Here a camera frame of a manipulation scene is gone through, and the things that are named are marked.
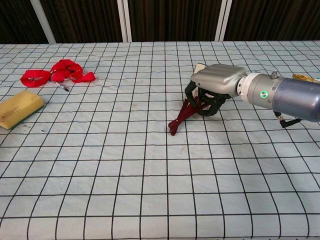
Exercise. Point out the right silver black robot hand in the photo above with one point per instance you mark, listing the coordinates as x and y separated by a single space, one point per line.
217 77

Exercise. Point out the paper folding fan red ribs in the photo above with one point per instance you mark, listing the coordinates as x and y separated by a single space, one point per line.
183 115

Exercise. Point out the gold snack packet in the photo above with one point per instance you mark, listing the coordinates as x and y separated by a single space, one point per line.
303 77

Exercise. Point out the checked light blue tablecloth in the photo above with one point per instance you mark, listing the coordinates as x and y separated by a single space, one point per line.
140 175

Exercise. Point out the black marker pen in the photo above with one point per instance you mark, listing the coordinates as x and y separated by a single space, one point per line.
62 86

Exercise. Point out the yellow sponge green backing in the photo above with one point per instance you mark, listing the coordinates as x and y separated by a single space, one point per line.
20 107

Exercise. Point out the white double post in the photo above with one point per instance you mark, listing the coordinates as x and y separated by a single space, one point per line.
124 20

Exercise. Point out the slanted white post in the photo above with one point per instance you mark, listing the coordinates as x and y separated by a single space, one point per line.
45 22

